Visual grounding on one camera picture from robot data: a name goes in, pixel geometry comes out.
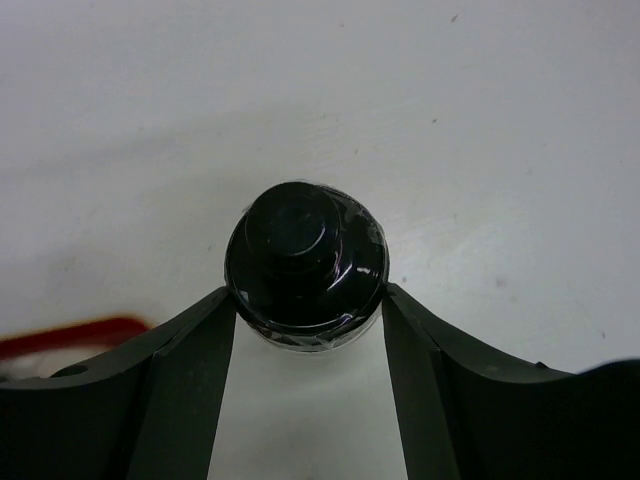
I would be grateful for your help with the black top sugar shaker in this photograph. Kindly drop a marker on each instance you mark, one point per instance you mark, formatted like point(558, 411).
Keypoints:
point(308, 395)

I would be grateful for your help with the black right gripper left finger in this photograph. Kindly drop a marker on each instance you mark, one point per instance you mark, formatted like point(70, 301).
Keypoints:
point(147, 409)

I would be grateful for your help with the red rectangular tray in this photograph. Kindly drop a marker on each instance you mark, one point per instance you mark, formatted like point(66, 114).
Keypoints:
point(106, 333)

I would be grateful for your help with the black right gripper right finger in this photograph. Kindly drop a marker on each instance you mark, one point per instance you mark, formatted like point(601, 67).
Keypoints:
point(467, 410)

